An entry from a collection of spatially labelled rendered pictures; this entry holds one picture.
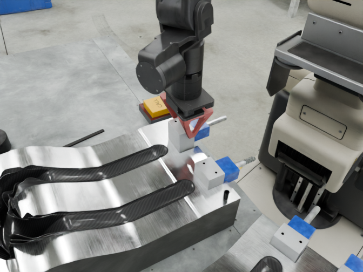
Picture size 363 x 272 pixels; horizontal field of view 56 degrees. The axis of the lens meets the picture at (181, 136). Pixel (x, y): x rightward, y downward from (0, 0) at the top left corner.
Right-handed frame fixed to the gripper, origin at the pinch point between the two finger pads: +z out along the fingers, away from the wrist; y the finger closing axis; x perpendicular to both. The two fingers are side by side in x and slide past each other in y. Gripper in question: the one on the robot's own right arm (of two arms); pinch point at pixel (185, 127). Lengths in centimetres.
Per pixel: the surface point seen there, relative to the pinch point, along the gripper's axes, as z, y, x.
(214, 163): 1.3, 10.4, 0.3
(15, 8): 90, -304, -5
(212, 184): 2.9, 13.5, -2.0
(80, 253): -0.6, 16.7, -27.5
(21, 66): 12, -61, -24
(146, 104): 9.5, -21.5, 0.9
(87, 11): 97, -282, 56
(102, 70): 13, -48, -2
